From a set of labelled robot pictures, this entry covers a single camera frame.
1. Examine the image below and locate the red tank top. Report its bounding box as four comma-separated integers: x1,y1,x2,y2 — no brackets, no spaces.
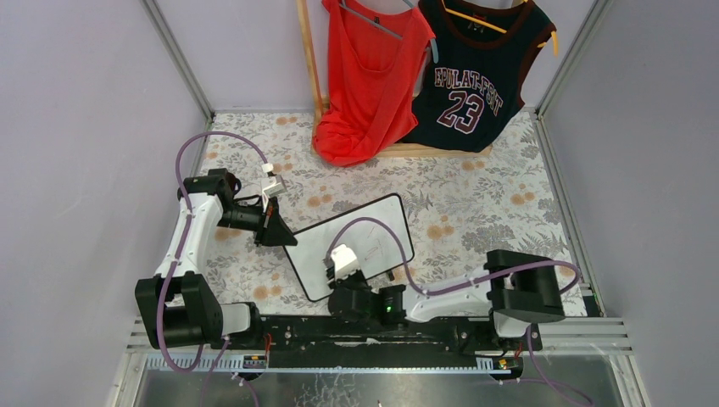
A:
315,1,435,167

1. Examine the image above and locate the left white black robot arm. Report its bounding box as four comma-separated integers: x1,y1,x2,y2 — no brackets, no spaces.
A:
135,164,298,349

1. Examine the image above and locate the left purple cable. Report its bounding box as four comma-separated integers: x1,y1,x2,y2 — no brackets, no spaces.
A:
155,131,274,407

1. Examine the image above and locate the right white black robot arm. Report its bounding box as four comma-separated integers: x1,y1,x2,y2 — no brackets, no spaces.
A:
325,245,566,338

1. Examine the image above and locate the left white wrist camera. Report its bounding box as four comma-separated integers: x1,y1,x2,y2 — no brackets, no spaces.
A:
260,163,287,199

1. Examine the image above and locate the wooden clothes rack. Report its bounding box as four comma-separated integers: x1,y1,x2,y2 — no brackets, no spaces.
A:
296,0,493,158

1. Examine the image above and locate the white slotted cable duct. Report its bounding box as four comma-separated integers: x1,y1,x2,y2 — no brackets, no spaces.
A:
146,351,513,376

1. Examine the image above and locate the yellow clothes hanger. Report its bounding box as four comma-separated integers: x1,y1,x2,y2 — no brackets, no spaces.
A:
440,0,560,58

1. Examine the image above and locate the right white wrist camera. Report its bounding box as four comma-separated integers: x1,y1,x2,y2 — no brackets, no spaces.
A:
327,244,360,282

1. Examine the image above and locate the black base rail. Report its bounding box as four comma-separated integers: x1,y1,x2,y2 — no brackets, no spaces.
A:
232,315,543,371

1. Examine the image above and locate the dark basketball jersey number 23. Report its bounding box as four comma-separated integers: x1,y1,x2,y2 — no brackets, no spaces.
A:
403,1,556,153

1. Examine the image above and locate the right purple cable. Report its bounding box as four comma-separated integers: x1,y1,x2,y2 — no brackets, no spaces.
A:
326,216,583,297

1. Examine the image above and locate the grey clothes hanger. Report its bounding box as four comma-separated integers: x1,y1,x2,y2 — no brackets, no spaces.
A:
340,0,439,63

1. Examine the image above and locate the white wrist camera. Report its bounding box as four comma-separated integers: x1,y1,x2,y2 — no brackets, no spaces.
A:
260,163,287,199
327,244,360,282

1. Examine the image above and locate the purple cable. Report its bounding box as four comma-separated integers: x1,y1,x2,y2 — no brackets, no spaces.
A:
326,216,583,297
155,131,274,407

